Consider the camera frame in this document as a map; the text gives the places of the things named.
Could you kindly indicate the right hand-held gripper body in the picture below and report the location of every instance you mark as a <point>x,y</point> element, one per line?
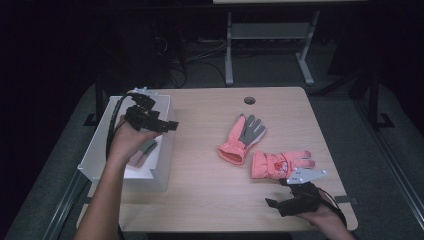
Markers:
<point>305,200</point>

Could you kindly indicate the grey metal stand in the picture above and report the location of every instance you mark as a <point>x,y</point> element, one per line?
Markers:
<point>270,30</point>

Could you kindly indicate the black floor stand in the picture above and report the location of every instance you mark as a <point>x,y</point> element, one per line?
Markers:
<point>373,100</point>

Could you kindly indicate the person's left hand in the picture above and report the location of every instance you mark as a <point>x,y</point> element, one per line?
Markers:
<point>125,143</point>

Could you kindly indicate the metal floor rail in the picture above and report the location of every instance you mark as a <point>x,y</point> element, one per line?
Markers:
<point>63,208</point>
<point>393,166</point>

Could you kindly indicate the black tape strip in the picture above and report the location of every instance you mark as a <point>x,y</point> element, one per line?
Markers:
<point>87,200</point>
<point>348,200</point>

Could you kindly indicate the pink winter glove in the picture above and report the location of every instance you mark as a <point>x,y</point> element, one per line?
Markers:
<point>233,146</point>
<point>266,165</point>

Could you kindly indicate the white storage box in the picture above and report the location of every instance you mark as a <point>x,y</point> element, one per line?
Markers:
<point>100,146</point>

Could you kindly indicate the person's right hand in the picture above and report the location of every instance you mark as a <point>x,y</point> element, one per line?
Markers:
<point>328,215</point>

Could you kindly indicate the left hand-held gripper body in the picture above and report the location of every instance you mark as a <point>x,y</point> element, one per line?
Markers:
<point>143,120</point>

